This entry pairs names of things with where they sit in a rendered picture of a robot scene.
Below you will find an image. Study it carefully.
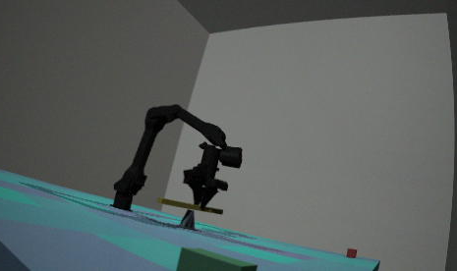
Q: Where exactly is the small red block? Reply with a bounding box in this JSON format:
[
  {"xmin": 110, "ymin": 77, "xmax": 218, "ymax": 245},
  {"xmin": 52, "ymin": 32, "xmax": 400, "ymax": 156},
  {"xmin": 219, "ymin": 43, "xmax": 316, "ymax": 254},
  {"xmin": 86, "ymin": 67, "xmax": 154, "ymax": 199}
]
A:
[{"xmin": 347, "ymin": 248, "xmax": 357, "ymax": 258}]

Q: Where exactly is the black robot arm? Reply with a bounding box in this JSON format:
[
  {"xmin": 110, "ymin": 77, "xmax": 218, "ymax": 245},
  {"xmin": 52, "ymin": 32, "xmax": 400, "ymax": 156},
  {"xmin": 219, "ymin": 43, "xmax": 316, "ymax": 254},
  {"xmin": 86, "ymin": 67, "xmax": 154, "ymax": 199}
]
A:
[{"xmin": 110, "ymin": 104, "xmax": 243, "ymax": 212}]

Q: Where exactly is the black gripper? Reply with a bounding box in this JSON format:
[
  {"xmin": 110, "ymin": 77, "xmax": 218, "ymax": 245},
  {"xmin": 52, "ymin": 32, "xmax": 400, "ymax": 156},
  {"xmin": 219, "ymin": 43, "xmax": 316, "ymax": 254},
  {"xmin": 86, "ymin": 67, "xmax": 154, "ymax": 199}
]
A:
[{"xmin": 183, "ymin": 161, "xmax": 228, "ymax": 209}]

